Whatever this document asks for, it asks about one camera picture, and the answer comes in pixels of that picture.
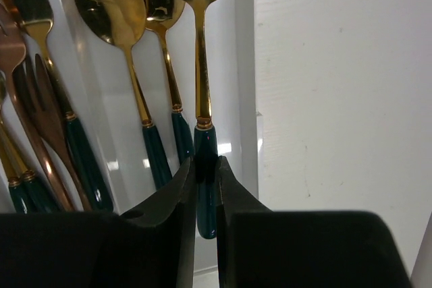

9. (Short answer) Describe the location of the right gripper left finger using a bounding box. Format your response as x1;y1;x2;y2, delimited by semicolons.
1;159;197;287

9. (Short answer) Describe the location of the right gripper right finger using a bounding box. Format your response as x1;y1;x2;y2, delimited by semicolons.
215;156;411;287

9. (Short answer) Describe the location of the gold fork green handle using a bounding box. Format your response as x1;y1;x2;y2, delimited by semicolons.
0;144;37;214
3;0;113;212
1;121;60;213

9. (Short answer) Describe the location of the dark brown wooden fork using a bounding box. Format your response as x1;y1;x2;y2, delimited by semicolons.
15;54;92;211

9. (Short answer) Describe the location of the copper fork all metal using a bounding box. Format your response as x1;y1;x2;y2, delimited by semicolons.
0;4;76;213

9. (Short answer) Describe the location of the gold spoon green handle pile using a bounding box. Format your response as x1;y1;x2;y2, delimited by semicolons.
183;0;218;239

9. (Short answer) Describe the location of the white three-compartment tray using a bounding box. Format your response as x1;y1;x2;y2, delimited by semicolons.
0;0;267;275

